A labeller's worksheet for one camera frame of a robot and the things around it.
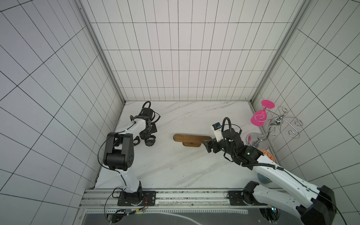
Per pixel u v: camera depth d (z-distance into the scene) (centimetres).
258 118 76
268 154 85
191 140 87
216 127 66
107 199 70
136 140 95
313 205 39
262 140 89
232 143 55
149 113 78
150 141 90
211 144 67
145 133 83
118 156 49
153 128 88
